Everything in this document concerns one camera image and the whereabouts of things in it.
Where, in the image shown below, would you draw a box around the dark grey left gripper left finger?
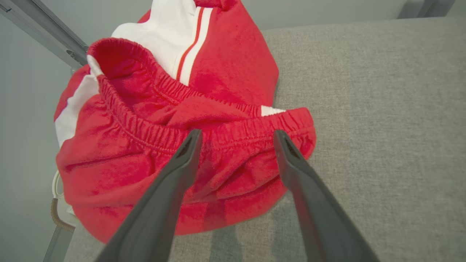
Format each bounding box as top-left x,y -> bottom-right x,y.
95,129 -> 203,262

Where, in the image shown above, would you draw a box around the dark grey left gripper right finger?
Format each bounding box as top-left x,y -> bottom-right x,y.
274,130 -> 381,262

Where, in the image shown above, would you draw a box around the red shorts with white stripes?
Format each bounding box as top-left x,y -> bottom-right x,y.
54,0 -> 316,243

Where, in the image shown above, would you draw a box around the white device with tan cord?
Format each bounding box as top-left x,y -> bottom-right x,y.
51,169 -> 79,231

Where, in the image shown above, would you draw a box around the grey metal wall rail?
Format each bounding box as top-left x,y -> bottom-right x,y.
0,0 -> 89,68

